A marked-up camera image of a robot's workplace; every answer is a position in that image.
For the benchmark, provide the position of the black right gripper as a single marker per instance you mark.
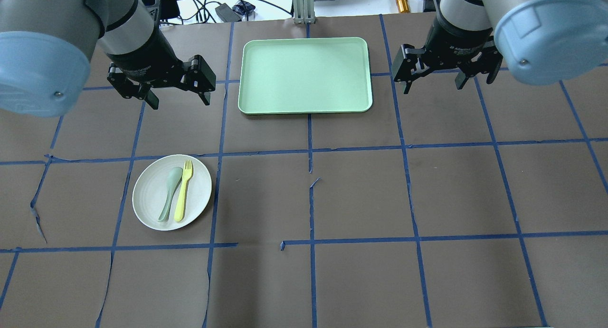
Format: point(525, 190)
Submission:
point(455, 48)

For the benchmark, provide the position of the light green plastic tray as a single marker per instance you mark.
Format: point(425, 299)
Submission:
point(305, 76)

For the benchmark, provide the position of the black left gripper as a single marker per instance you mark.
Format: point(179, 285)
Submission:
point(148, 58)

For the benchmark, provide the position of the aluminium frame post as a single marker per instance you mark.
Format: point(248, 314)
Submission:
point(303, 12)

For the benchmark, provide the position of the brass cylinder fitting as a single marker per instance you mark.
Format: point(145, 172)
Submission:
point(403, 6)

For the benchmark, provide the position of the cream round plate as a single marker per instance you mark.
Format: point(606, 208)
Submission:
point(150, 192)

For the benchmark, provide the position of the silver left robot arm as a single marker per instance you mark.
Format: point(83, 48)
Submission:
point(47, 45)

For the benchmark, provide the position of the black power adapter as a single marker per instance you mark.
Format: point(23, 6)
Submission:
point(227, 14)

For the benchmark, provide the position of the pale green plastic spoon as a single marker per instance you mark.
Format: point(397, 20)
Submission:
point(172, 182)

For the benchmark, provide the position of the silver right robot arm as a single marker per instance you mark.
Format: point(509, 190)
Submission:
point(540, 41)

